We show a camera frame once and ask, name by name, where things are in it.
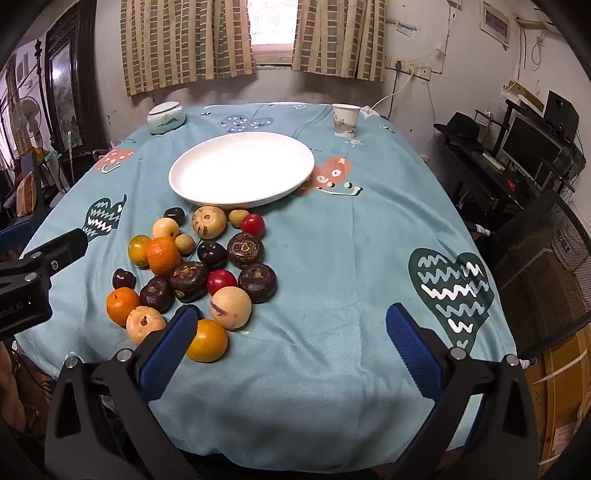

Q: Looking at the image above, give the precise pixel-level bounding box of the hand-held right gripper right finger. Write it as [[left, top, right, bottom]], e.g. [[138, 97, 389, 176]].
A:
[[386, 302, 541, 480]]

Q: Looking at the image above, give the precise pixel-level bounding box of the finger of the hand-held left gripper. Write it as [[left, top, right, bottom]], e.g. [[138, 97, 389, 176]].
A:
[[0, 224, 32, 252], [0, 228, 88, 284]]

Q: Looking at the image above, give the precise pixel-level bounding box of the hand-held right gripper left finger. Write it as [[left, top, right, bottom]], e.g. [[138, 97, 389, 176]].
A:
[[45, 305, 204, 480]]

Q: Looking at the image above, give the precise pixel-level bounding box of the beige peeled water chestnut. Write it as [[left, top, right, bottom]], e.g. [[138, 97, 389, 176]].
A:
[[191, 206, 227, 240], [126, 305, 167, 347], [152, 217, 180, 241], [210, 286, 253, 330]]

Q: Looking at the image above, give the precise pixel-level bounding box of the orange yellow tomato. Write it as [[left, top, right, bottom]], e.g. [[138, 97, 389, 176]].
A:
[[185, 319, 229, 363]]

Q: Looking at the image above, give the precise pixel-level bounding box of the orange mandarin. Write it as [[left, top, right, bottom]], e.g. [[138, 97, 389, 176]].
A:
[[106, 287, 141, 327], [147, 237, 181, 276]]

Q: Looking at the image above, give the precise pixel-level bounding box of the red cherry tomato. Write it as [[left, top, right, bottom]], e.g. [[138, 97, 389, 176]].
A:
[[240, 213, 266, 238], [206, 269, 238, 297]]

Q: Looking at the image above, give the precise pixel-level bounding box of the white round plate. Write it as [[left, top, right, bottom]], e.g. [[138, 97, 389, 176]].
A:
[[168, 132, 315, 209]]

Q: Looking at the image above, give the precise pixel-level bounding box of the orange cushion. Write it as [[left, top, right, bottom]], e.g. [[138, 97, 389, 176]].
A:
[[16, 173, 38, 217]]

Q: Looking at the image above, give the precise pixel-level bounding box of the light blue printed tablecloth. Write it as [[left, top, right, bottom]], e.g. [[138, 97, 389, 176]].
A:
[[14, 102, 518, 474]]

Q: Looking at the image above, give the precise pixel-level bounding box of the standing fan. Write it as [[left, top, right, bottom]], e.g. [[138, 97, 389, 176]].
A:
[[14, 97, 42, 134]]

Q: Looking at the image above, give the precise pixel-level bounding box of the cardboard box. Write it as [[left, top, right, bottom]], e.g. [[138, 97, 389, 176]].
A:
[[524, 323, 591, 472]]

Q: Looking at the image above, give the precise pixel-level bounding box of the black mesh office chair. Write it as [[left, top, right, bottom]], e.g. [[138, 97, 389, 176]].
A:
[[489, 189, 591, 356]]

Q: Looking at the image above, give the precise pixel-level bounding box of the dark wooden cabinet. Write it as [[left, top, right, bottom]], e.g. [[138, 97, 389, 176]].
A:
[[44, 0, 109, 158]]

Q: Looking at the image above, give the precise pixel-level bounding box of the white green ceramic bowl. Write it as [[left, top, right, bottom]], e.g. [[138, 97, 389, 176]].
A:
[[147, 102, 186, 136]]

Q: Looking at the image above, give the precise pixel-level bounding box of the black desk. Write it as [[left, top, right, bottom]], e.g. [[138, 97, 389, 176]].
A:
[[443, 138, 555, 222]]

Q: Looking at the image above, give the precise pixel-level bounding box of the black hat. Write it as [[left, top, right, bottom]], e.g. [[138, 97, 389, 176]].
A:
[[434, 112, 485, 151]]

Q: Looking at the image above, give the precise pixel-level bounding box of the black computer monitor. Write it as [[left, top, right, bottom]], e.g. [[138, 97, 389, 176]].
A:
[[499, 113, 564, 178]]

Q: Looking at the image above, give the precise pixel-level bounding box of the white paper cup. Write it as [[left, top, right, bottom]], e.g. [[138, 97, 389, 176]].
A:
[[332, 103, 361, 139]]

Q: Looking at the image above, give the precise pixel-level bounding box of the beige checked curtain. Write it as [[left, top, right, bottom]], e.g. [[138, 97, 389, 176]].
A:
[[292, 0, 386, 83], [120, 0, 256, 97]]

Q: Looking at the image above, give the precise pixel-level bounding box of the black speaker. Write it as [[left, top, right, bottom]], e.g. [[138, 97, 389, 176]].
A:
[[542, 90, 580, 141]]

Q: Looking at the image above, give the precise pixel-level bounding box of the bright window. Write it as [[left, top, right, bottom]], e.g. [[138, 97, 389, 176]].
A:
[[247, 0, 298, 47]]

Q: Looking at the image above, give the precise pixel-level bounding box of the white power cable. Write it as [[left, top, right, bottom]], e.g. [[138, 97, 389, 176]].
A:
[[369, 69, 414, 112]]

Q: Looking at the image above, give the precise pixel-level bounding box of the white wall outlet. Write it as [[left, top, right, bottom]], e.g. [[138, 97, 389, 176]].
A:
[[394, 60, 432, 79]]

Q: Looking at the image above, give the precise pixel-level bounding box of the framed wall sign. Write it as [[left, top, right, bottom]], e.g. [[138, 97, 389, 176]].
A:
[[480, 2, 511, 47]]

